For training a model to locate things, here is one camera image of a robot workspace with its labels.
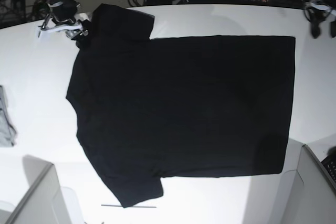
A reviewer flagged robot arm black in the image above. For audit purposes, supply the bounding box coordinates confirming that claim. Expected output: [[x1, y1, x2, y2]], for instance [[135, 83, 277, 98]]
[[303, 0, 335, 39], [38, 0, 87, 40]]

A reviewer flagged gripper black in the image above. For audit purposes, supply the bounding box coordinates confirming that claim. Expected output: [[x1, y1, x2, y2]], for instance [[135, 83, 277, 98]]
[[38, 0, 83, 38]]

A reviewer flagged grey partition left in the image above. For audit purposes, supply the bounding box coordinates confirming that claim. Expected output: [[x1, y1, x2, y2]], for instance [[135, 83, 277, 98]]
[[5, 163, 72, 224]]

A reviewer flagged black keyboard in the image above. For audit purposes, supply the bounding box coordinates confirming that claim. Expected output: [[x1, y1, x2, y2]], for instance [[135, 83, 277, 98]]
[[322, 154, 336, 182]]

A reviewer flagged grey folded cloth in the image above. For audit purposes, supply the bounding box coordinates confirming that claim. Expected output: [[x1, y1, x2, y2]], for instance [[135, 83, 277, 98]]
[[1, 86, 16, 147]]

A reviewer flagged black T-shirt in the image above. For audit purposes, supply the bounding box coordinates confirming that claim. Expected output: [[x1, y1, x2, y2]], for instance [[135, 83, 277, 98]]
[[66, 4, 296, 208]]

